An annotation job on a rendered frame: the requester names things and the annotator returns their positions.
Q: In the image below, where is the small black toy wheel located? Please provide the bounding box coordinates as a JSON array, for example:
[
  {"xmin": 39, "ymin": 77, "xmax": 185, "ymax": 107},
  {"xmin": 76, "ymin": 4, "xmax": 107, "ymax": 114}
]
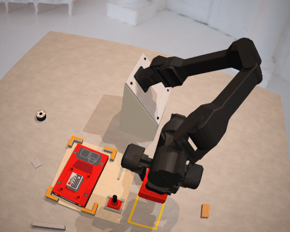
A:
[{"xmin": 36, "ymin": 110, "xmax": 46, "ymax": 121}]

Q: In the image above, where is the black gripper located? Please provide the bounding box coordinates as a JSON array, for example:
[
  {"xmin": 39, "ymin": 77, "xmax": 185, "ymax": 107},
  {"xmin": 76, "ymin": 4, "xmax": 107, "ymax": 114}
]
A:
[{"xmin": 121, "ymin": 143, "xmax": 203, "ymax": 189}]

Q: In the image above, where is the grey flat bar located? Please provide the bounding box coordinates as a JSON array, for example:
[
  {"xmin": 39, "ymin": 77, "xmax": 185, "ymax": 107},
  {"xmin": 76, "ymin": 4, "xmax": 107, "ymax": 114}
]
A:
[{"xmin": 32, "ymin": 221, "xmax": 66, "ymax": 231}]

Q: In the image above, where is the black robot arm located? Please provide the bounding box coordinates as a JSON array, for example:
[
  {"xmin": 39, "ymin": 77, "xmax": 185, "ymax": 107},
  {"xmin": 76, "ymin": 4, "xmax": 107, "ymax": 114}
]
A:
[{"xmin": 134, "ymin": 38, "xmax": 263, "ymax": 196}]

